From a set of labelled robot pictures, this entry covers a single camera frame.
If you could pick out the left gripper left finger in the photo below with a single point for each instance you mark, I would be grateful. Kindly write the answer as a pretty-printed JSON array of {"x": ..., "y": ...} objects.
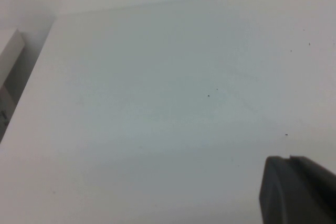
[{"x": 281, "y": 195}]

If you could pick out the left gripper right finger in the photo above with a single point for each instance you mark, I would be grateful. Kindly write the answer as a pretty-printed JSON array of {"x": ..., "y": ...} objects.
[{"x": 323, "y": 192}]

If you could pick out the white rectangular box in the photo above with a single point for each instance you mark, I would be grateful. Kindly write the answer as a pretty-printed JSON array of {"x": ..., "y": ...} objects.
[{"x": 10, "y": 72}]

